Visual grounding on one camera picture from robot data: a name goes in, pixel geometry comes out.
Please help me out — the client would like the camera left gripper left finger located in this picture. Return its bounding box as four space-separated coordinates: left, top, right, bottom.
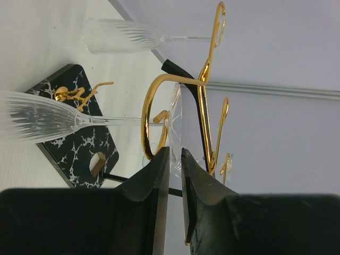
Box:
1 147 169 254

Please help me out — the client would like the camera left gripper right finger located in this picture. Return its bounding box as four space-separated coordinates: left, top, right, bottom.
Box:
181 149 339 254

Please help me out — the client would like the fluted clear champagne glass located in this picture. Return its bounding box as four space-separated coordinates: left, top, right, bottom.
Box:
1 84 182 169

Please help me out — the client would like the black marble rack base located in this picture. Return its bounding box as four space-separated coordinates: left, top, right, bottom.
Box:
27 64 119 189

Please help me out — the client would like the clear glass on right hook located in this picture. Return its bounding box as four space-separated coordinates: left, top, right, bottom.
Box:
83 16 226 54

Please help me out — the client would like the gold wire glass rack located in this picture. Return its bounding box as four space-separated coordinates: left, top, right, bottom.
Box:
141 2 229 177

